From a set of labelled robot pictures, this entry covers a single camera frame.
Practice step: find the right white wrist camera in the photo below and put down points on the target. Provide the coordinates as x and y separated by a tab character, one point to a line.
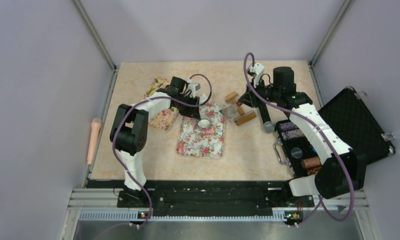
256	70

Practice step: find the white dough piece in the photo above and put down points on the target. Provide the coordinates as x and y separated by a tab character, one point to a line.
203	99

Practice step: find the black ridged rolling stick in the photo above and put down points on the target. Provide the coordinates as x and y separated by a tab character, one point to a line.
264	113

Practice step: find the wooden double-ended rolling pin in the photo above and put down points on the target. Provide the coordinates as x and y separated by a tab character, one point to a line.
247	117

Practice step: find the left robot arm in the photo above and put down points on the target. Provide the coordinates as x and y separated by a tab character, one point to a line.
129	130

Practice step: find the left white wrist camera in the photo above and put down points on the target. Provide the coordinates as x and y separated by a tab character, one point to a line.
192	88

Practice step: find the grey round knob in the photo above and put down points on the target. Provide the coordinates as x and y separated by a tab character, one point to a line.
268	127

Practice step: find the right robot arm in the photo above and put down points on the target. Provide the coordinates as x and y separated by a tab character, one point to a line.
342	168

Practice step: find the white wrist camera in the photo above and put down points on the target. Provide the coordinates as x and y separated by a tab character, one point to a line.
256	70
192	88

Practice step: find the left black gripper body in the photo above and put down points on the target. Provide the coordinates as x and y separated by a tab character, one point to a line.
186	110

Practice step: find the yellow floral cloth pad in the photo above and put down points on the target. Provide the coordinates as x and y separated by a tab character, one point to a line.
160	118

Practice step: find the open black poker chip case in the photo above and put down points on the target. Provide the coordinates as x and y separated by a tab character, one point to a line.
349	118

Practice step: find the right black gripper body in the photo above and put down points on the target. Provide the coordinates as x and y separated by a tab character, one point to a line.
270	93

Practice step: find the metal scraper with red handle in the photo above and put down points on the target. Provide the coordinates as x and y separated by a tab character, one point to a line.
232	111

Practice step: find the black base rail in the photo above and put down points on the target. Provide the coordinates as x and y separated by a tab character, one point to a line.
189	201

